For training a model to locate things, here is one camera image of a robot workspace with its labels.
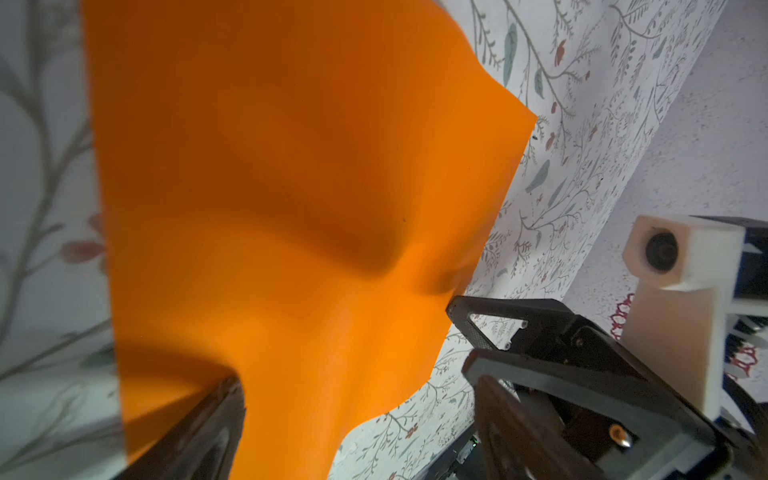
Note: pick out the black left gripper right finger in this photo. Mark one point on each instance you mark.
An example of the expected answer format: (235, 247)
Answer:
(516, 446)

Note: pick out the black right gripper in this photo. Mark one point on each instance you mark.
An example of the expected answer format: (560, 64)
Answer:
(613, 413)

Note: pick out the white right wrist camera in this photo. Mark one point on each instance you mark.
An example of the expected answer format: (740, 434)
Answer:
(687, 268)

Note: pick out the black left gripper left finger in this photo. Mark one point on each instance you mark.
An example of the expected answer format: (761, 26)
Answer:
(203, 444)

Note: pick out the orange square paper sheet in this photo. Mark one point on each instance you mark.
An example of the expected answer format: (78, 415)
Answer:
(292, 192)

